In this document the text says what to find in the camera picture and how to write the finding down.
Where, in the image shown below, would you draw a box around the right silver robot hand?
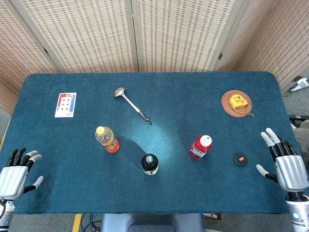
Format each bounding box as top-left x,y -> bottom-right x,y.
255,127 -> 309,194

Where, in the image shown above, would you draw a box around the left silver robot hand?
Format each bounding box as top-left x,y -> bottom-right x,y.
0,147 -> 44,201

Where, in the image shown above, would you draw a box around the red NFC juice bottle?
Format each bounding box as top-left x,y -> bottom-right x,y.
189,134 -> 213,162

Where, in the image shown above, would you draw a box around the orange iced tea bottle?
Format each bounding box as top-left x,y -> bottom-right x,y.
95,125 -> 121,154

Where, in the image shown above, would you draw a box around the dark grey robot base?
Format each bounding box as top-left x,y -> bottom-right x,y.
100,213 -> 206,232

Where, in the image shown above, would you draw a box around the beige bag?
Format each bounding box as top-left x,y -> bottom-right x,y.
291,122 -> 309,155

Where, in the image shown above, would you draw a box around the black round disc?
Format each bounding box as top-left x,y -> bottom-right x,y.
233,153 -> 249,167

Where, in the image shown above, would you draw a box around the white device on floor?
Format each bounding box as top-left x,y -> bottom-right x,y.
287,75 -> 309,93

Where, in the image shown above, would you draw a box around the yellow tape measure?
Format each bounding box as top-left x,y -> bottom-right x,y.
228,94 -> 255,118

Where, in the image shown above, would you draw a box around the round woven rattan coaster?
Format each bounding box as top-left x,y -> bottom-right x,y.
221,89 -> 253,118

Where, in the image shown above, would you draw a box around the small cardboard box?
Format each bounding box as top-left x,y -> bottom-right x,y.
202,213 -> 223,221

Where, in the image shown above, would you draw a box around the playing card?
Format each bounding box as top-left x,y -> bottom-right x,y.
54,92 -> 77,118

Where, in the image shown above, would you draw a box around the blue felt tablecloth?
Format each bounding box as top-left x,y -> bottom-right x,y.
0,71 -> 302,216

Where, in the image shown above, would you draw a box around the steel ladle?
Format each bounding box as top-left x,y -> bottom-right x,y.
113,87 -> 153,125

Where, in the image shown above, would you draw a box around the dark tea bottle black cap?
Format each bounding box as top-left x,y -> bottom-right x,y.
140,153 -> 159,176

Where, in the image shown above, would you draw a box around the woven folding screen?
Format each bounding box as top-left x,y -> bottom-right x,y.
0,0 -> 309,114

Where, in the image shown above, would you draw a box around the black equipment frame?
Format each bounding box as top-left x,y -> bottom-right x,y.
288,114 -> 309,130

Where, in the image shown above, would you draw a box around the blue floor cables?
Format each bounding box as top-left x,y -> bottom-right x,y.
81,213 -> 102,232

